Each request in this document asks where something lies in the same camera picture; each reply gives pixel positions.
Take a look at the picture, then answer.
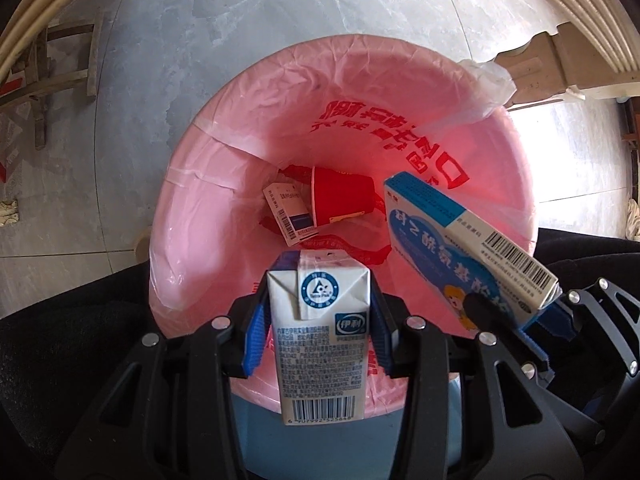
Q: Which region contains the red paper cup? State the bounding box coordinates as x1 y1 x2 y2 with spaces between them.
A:
310 165 377 227

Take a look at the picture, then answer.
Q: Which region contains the person's right leg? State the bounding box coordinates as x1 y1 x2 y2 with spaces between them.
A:
537 227 640 311

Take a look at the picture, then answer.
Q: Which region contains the blue white medicine box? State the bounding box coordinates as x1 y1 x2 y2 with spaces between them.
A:
383 170 560 339

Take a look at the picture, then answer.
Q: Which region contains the pink-lined trash bin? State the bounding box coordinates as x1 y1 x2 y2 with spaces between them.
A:
148 33 540 416

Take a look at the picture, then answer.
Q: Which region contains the person's leg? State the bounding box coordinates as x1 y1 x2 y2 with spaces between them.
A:
0 267 172 480
537 227 640 311

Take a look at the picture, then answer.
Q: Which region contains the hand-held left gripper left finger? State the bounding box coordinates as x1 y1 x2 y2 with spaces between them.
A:
57 284 274 480

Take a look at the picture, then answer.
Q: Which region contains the small white barcode box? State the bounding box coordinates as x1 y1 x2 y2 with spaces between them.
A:
262 182 319 247

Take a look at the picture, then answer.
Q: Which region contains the person's left leg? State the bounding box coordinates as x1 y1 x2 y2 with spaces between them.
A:
0 267 172 480

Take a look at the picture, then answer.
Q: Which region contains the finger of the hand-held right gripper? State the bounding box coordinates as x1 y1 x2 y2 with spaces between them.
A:
462 292 618 443
520 276 640 379

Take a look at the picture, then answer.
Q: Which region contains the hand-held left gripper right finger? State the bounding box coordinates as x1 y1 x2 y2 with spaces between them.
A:
368 283 576 480

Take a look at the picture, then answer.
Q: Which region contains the white blue milk carton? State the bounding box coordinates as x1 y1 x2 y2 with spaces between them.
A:
266 248 372 426

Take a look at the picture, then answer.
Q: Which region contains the wooden stool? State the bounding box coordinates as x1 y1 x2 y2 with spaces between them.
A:
0 10 104 151

